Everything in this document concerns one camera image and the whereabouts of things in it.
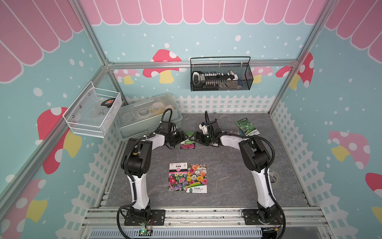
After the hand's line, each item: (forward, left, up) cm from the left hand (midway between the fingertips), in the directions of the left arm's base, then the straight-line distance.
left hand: (184, 140), depth 101 cm
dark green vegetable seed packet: (+15, -46, -3) cm, 49 cm away
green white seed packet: (-2, -2, -3) cm, 4 cm away
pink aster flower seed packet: (-22, +2, -3) cm, 22 cm away
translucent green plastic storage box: (+4, +25, +17) cm, 31 cm away
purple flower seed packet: (+10, -34, -3) cm, 36 cm away
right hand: (0, -6, +1) cm, 6 cm away
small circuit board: (-51, +17, -4) cm, 54 cm away
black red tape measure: (+2, +38, +31) cm, 50 cm away
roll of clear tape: (-24, -54, -2) cm, 59 cm away
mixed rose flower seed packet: (-25, -9, -3) cm, 27 cm away
